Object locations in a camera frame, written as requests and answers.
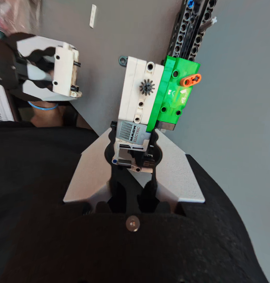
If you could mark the white lego plate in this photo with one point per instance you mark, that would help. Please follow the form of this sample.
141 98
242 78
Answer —
93 16

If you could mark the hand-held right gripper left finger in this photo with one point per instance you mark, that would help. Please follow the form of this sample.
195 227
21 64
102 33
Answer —
90 174

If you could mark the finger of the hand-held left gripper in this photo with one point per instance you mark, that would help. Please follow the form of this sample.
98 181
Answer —
37 92
33 44

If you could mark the blue wristband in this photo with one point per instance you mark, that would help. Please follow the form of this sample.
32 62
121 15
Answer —
43 108

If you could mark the clear plastic bag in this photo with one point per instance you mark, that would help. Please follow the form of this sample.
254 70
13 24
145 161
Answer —
11 15

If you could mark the white lego cab piece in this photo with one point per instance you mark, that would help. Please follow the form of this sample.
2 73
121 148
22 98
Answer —
64 70

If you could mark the person's dark clothing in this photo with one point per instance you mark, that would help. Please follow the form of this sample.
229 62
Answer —
26 165

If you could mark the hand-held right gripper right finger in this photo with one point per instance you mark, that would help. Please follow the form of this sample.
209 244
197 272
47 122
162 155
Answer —
179 176

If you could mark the lego truck model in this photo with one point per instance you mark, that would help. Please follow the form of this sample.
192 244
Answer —
137 88

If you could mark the person's left forearm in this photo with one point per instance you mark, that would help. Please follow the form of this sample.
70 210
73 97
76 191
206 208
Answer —
44 118

